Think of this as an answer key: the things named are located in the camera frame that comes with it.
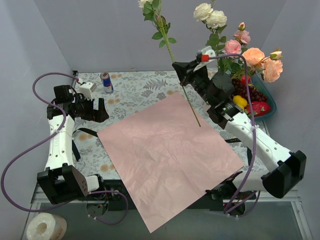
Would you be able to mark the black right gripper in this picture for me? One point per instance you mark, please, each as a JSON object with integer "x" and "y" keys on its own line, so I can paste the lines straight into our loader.
{"x": 191, "y": 74}

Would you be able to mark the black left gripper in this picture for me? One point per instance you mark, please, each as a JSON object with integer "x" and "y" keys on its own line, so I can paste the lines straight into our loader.
{"x": 95, "y": 111}

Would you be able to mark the pink rose stem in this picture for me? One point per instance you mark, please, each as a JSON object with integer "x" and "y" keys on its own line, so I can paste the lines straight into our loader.
{"x": 233, "y": 64}

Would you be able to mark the white rose stem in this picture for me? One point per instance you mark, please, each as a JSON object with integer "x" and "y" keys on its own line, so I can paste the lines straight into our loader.
{"x": 215, "y": 21}

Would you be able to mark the cream bud stem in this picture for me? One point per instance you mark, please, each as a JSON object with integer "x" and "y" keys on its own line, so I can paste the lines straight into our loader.
{"x": 152, "y": 11}

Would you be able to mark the pink wrapping paper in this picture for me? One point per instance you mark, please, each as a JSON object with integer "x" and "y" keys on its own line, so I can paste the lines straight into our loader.
{"x": 167, "y": 157}

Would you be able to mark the peach bud stem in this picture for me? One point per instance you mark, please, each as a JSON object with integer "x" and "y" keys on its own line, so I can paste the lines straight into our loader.
{"x": 269, "y": 67}

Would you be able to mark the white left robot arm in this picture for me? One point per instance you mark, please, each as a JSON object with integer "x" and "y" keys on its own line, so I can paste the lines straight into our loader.
{"x": 60, "y": 145}

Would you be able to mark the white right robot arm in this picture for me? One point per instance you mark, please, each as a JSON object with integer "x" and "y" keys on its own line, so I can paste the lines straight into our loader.
{"x": 255, "y": 140}

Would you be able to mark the red bull drink can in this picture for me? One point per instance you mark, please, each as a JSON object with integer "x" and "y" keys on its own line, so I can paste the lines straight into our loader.
{"x": 106, "y": 82}

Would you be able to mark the floral patterned table mat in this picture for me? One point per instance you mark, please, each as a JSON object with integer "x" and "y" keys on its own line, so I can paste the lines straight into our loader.
{"x": 133, "y": 92}

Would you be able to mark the dark purple grape bunch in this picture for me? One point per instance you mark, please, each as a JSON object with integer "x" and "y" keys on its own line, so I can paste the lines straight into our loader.
{"x": 240, "y": 89}

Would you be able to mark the red apple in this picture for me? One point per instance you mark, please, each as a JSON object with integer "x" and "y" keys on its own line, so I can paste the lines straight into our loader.
{"x": 246, "y": 79}

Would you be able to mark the yellow lemon upper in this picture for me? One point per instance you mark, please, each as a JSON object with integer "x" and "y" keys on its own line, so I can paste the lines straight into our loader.
{"x": 240, "y": 101}

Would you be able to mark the teal plastic fruit tray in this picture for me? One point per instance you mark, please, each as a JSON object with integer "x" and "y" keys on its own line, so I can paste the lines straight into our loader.
{"x": 259, "y": 84}

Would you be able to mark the pink dragon fruit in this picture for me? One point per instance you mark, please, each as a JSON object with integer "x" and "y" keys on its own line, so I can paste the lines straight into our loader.
{"x": 260, "y": 108}

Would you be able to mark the white toilet paper roll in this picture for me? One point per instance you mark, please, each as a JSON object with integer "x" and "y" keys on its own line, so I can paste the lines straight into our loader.
{"x": 46, "y": 226}

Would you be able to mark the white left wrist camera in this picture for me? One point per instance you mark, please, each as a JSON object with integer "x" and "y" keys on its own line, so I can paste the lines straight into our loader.
{"x": 87, "y": 90}

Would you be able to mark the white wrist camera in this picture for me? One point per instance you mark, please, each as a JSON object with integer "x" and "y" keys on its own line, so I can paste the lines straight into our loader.
{"x": 87, "y": 90}
{"x": 204, "y": 57}

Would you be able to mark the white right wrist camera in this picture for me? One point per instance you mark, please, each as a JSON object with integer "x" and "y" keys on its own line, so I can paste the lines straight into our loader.
{"x": 204, "y": 57}

